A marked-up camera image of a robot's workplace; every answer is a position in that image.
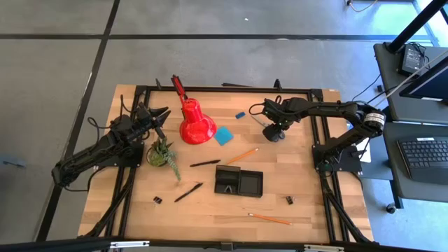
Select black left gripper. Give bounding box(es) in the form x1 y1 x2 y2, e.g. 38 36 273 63
131 102 172 140

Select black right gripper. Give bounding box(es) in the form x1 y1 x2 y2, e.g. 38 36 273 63
261 97 302 143

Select blue-handled scissors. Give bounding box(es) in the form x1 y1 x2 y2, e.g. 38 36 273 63
250 115 286 142

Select orange pencil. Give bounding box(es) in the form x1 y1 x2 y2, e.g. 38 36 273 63
226 147 260 166

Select black mesh desk organizer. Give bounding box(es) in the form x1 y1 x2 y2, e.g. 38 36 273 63
213 164 265 199

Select black pen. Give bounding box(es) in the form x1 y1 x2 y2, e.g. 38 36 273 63
174 182 204 203
190 159 222 168

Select small red object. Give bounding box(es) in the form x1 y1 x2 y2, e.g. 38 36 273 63
247 212 293 226

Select red desk lamp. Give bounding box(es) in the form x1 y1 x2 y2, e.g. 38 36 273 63
170 73 218 146

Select green succulent in black pot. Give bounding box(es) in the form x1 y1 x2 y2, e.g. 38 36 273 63
146 137 182 182

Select blue sticky note pad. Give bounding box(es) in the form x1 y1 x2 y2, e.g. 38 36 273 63
213 126 235 146

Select white paper sheet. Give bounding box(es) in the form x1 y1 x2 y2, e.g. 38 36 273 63
356 138 372 165

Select black side desk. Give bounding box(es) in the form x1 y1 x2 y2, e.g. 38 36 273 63
380 120 448 204
372 41 448 126

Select black laptop keyboard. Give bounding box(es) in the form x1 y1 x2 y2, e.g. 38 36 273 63
397 136 448 186

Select black power adapter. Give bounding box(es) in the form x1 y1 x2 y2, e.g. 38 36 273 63
398 43 427 77

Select black monitor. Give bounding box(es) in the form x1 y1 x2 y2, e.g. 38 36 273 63
398 55 448 103

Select black overhead crossbar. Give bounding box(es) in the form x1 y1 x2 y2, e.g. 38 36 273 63
0 237 448 252

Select black vertical pole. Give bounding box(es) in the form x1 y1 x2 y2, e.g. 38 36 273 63
386 0 448 54

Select black aluminium table frame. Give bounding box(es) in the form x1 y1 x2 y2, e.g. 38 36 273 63
79 78 375 246

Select silver metal bracket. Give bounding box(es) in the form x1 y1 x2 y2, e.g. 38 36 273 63
303 244 346 252
109 239 151 250

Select white cable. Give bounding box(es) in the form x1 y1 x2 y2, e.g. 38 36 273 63
384 52 448 100

